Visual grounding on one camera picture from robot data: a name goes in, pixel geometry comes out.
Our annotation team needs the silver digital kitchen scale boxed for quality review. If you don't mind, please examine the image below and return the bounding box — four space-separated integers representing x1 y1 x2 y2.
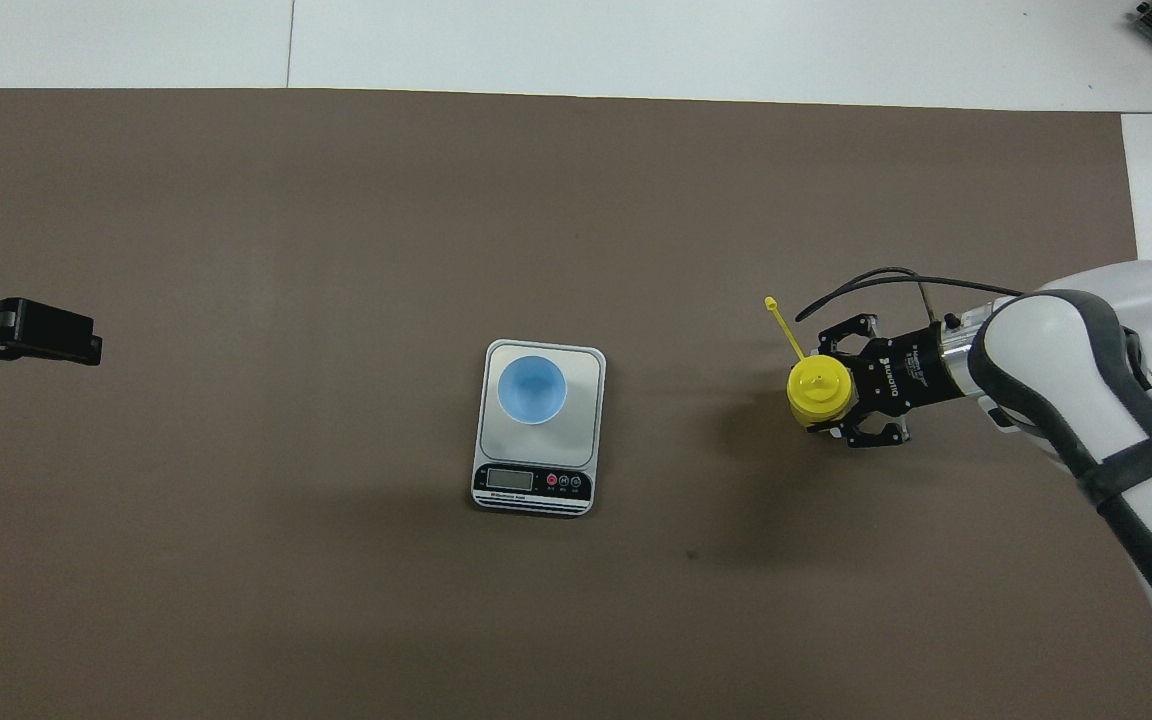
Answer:
471 339 607 518

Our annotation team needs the brown table mat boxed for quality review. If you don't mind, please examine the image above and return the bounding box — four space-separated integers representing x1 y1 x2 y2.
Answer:
0 88 1152 720

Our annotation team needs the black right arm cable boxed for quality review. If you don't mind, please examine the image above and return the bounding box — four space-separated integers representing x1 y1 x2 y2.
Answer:
794 266 1029 323

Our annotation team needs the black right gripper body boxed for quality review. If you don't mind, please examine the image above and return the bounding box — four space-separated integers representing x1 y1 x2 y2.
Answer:
861 322 967 413

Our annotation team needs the light blue plastic cup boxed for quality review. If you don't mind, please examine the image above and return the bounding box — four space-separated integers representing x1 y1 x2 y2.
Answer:
497 355 568 426

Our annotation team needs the yellow squeeze bottle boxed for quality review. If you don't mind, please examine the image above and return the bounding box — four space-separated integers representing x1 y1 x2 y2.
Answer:
764 296 858 429

